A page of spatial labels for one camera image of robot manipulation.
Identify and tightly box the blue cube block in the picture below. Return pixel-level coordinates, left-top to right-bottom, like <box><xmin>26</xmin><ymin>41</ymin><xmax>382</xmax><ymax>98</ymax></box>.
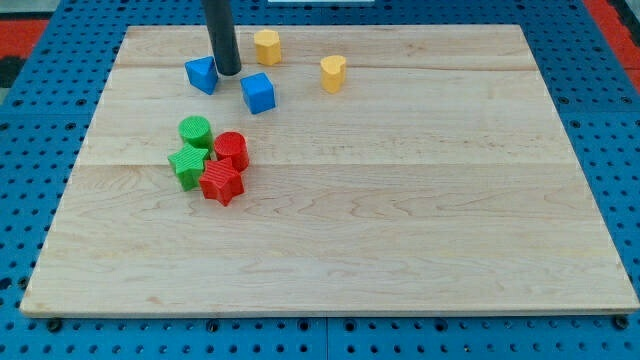
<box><xmin>240</xmin><ymin>72</ymin><xmax>276</xmax><ymax>114</ymax></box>

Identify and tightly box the light wooden board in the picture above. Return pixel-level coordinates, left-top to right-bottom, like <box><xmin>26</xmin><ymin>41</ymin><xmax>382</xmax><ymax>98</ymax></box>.
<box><xmin>21</xmin><ymin>25</ymin><xmax>639</xmax><ymax>318</ymax></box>

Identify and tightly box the red cylinder block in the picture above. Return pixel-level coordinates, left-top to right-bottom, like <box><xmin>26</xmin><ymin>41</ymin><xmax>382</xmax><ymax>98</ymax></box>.
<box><xmin>213</xmin><ymin>132</ymin><xmax>250</xmax><ymax>172</ymax></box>

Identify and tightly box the red star block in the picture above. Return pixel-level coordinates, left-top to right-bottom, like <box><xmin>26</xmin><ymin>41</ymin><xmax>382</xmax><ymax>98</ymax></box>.
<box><xmin>199</xmin><ymin>158</ymin><xmax>244</xmax><ymax>206</ymax></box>

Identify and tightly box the yellow heart block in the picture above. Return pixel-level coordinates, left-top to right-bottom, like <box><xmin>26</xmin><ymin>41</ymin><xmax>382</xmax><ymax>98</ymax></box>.
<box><xmin>320</xmin><ymin>55</ymin><xmax>346</xmax><ymax>94</ymax></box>

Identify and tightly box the green cylinder block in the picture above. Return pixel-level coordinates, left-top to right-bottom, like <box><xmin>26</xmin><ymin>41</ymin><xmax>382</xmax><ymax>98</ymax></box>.
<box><xmin>178</xmin><ymin>115</ymin><xmax>213</xmax><ymax>150</ymax></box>

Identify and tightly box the green star block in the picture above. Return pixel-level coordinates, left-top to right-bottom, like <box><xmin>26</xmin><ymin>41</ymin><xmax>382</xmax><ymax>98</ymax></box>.
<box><xmin>167</xmin><ymin>143</ymin><xmax>209</xmax><ymax>191</ymax></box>

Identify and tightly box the yellow hexagon block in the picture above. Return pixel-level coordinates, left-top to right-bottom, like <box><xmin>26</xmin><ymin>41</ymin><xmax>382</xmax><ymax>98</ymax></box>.
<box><xmin>254</xmin><ymin>29</ymin><xmax>282</xmax><ymax>66</ymax></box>

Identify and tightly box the blue triangular prism block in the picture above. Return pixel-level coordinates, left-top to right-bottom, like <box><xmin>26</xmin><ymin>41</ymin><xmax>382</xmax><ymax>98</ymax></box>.
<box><xmin>184</xmin><ymin>56</ymin><xmax>218</xmax><ymax>95</ymax></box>

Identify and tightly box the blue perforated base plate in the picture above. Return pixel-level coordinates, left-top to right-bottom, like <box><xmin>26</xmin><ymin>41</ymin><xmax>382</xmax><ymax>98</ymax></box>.
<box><xmin>1</xmin><ymin>0</ymin><xmax>639</xmax><ymax>359</ymax></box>

